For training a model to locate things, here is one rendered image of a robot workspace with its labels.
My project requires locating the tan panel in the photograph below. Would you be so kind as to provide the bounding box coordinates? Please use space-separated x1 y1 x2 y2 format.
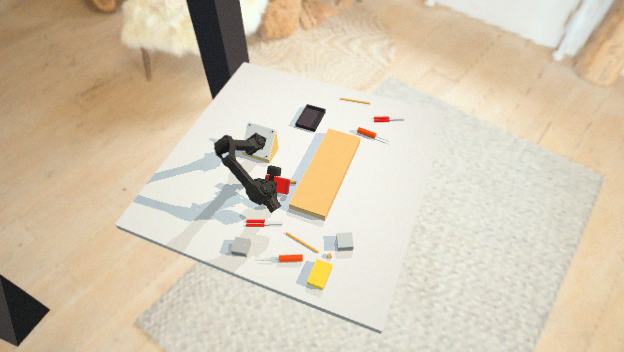
289 129 361 221

